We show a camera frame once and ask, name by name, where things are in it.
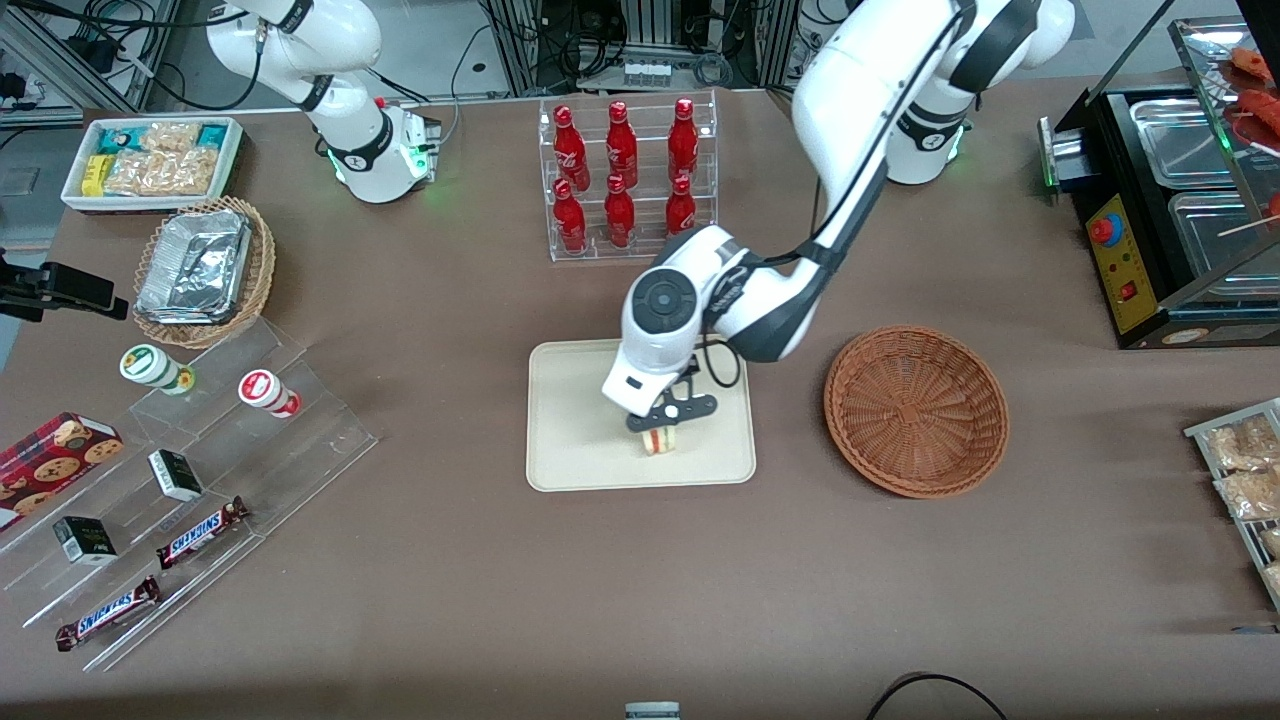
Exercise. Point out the clear acrylic stepped shelf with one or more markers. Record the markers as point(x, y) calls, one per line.
point(300, 440)

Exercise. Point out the black roller grill appliance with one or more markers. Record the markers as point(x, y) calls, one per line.
point(1150, 300)

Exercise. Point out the red emergency button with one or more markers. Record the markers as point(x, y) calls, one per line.
point(1104, 231)

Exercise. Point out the red lid yogurt cup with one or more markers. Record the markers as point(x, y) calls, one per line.
point(262, 390)

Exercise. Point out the aluminium frame rack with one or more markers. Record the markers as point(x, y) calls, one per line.
point(515, 45)

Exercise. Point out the small layered sandwich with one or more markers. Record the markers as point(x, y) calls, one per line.
point(660, 442)

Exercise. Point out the steel grill pan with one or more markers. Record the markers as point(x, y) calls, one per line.
point(1225, 235)
point(1185, 140)

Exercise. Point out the green lid sunflower cup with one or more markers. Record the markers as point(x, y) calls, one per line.
point(145, 365)

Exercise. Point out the white power strip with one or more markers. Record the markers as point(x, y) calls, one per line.
point(655, 72)

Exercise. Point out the clear bag of snacks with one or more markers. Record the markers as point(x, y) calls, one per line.
point(1250, 492)
point(1272, 543)
point(1275, 580)
point(1240, 442)

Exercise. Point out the cream rectangular tray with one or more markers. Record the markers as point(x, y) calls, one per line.
point(580, 440)

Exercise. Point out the Snickers chocolate bar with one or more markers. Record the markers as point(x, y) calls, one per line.
point(200, 532)
point(105, 613)

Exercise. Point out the teal snack packet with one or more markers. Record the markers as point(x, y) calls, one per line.
point(212, 135)

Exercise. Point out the clear acrylic bottle rack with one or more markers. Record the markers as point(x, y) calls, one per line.
point(650, 245)

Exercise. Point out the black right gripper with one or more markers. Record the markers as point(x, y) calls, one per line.
point(11, 275)

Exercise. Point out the light wicker basket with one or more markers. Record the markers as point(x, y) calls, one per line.
point(262, 270)

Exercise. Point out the red cola bottle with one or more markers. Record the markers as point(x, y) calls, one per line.
point(619, 218)
point(570, 225)
point(568, 150)
point(680, 212)
point(683, 145)
point(621, 148)

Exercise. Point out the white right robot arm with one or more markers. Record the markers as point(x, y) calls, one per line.
point(350, 110)

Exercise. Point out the green snack packet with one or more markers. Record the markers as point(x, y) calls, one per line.
point(122, 139)

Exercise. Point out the grey device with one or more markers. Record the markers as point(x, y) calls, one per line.
point(652, 712)

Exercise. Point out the red sausage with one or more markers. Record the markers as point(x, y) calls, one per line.
point(1262, 105)
point(1250, 62)

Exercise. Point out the small black carton box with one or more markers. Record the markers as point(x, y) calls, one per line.
point(176, 476)
point(85, 541)

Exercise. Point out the clear bag of crackers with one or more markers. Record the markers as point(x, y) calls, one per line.
point(160, 173)
point(170, 135)

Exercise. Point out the red tartan cookie box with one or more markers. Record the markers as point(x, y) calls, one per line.
point(50, 465)

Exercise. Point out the brown wicker basket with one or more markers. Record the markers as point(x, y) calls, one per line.
point(915, 410)

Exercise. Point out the yellow snack packet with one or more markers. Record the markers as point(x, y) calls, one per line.
point(97, 175)

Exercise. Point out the silver foil tray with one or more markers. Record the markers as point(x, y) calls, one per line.
point(195, 265)

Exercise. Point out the white snack bin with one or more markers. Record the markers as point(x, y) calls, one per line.
point(75, 195)

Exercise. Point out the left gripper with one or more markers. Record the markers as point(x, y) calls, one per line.
point(693, 369)

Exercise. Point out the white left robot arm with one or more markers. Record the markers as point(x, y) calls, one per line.
point(860, 90)

